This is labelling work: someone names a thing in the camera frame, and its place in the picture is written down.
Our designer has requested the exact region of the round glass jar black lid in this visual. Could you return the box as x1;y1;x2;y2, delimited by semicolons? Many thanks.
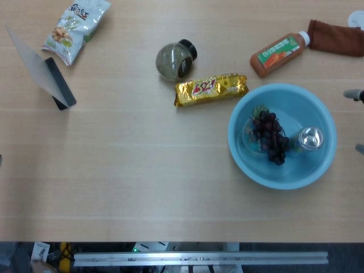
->
155;39;198;82

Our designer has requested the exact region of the blue plastic bowl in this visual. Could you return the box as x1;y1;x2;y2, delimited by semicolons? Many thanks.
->
227;83;338;191

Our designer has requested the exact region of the yellow post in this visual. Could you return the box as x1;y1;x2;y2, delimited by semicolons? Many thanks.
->
59;242;71;273

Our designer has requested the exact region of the blue green drink can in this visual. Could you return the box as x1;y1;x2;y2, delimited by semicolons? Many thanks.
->
289;127;324;154

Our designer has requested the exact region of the aluminium rail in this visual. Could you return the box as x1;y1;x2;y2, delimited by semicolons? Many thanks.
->
73;251;329;267

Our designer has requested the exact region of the brown cloth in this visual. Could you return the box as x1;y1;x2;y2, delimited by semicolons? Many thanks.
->
307;19;364;57

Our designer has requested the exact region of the white round disc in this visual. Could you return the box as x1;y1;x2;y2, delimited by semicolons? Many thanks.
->
348;10;364;29

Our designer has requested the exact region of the white green snack bag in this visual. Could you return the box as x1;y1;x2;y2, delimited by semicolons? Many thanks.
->
41;0;111;67

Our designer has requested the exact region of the orange juice bottle white cap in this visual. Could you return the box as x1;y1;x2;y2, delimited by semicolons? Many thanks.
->
249;30;311;78

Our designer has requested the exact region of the black panel stand base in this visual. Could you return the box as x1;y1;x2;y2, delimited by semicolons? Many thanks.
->
44;57;77;111

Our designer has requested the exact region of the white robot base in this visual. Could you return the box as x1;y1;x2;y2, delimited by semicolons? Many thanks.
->
133;241;171;253

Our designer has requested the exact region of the gold biscuit packet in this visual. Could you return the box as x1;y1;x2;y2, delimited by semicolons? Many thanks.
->
173;73;250;108

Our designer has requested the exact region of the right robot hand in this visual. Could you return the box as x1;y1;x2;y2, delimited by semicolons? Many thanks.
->
343;88;364;156

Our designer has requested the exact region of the dark purple grape bunch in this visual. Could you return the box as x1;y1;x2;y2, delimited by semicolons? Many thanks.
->
250;105;291;166

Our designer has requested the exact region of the white card with dark figure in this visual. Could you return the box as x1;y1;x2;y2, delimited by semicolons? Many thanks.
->
30;242;51;264

